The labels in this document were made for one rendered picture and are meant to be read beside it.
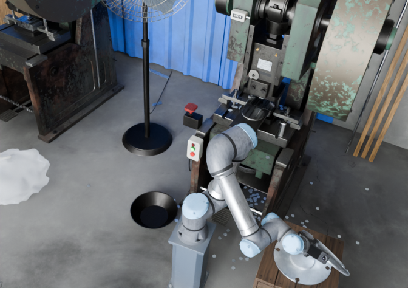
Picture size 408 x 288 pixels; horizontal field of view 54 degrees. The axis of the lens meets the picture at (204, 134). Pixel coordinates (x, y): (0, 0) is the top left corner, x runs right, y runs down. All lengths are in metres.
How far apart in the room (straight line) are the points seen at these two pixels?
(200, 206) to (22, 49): 1.84
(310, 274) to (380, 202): 1.16
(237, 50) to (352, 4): 0.69
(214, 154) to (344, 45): 0.63
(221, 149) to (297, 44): 0.69
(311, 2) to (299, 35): 0.16
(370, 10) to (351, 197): 1.73
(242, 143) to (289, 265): 0.79
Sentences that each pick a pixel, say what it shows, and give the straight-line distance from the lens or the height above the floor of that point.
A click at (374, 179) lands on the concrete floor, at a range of 3.29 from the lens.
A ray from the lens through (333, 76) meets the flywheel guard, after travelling 1.67.
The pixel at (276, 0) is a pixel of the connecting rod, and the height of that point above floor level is 1.40.
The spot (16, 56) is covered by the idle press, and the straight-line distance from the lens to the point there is 3.11.
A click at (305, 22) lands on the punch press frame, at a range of 1.92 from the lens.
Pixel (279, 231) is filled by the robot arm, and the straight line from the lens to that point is 1.69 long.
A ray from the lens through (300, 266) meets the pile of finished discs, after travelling 2.15.
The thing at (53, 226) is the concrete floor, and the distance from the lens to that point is 2.71.
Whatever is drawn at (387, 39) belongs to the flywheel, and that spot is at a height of 1.35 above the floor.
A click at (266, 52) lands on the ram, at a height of 1.14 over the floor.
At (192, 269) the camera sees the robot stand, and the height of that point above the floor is 0.27.
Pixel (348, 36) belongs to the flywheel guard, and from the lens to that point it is 1.62.
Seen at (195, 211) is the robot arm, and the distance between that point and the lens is 1.84.
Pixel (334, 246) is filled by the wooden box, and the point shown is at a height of 0.35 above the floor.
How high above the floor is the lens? 2.10
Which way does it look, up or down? 40 degrees down
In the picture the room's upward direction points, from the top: 6 degrees clockwise
